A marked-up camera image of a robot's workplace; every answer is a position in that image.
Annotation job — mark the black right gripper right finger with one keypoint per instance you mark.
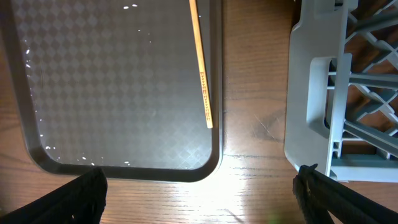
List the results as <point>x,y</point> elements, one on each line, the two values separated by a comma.
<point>320,197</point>

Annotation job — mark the wooden chopstick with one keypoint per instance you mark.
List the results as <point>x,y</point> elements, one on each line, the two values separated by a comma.
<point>201,63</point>

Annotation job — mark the dark brown serving tray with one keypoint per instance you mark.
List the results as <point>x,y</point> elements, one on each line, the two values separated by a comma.
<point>116,85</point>

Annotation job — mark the grey dishwasher rack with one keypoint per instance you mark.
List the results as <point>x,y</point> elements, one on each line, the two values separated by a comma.
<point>341,116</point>

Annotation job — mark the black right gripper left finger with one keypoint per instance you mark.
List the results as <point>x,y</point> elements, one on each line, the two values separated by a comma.
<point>82,200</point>

